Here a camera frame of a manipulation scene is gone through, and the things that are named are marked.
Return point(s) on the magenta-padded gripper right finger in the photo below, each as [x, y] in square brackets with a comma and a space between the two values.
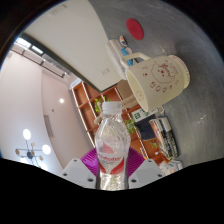
[146, 173]

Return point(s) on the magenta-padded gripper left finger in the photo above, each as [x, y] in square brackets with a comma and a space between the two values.
[78, 173]

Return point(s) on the clear plastic water bottle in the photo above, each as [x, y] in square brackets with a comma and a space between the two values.
[112, 146]

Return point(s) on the dark navy chair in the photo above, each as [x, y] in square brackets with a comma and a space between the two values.
[145, 128]

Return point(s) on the branched ceiling lamp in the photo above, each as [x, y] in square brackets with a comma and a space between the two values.
[31, 151]

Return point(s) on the ceiling air vent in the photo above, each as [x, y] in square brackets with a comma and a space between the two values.
[48, 126]

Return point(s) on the small green white box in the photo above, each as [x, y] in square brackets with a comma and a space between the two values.
[139, 115]

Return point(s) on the brown wooden shelf unit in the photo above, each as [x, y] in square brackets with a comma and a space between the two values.
[86, 106]

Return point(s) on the recessed ceiling spotlight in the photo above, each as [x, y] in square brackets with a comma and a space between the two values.
[61, 100]

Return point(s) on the tan upholstered chair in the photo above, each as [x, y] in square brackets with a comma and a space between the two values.
[124, 90]

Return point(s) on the cream printed mug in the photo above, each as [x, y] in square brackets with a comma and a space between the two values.
[156, 83]

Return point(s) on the grey window curtain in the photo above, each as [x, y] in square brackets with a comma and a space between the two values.
[41, 63]

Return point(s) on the window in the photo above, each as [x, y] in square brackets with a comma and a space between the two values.
[30, 46]

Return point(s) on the flat round red coaster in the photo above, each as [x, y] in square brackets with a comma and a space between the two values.
[134, 29]

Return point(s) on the white wall socket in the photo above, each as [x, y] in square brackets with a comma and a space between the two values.
[57, 10]
[104, 72]

